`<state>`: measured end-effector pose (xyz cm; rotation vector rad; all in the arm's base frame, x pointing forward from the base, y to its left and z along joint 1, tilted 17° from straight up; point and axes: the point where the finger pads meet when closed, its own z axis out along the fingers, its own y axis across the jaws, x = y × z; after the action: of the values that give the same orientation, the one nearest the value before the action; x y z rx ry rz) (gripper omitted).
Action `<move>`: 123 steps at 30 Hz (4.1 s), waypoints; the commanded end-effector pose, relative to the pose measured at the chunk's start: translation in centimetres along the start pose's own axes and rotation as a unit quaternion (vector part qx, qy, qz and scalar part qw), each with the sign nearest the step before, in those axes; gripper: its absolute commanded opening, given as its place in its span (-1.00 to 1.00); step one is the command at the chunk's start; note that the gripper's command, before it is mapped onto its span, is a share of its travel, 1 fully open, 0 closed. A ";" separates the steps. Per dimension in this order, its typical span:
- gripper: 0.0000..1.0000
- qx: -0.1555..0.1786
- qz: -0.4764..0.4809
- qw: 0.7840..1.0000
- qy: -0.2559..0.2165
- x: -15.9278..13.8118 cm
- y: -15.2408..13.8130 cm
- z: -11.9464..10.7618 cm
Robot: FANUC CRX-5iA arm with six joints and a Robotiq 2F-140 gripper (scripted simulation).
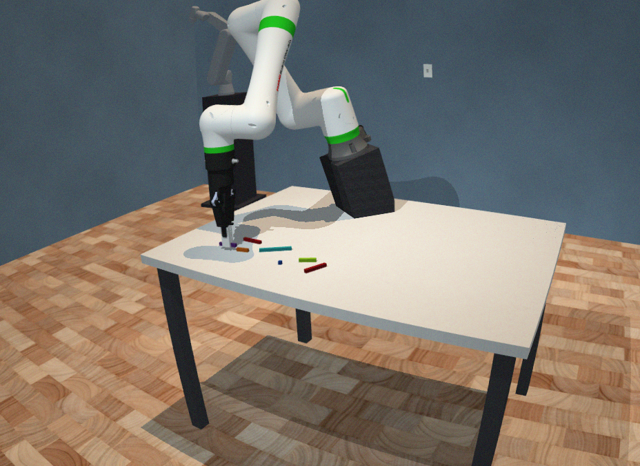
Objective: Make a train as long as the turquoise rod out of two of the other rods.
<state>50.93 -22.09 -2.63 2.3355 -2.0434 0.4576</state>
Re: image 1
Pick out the turquoise rod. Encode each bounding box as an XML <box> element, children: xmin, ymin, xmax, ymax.
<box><xmin>259</xmin><ymin>246</ymin><xmax>292</xmax><ymax>252</ymax></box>

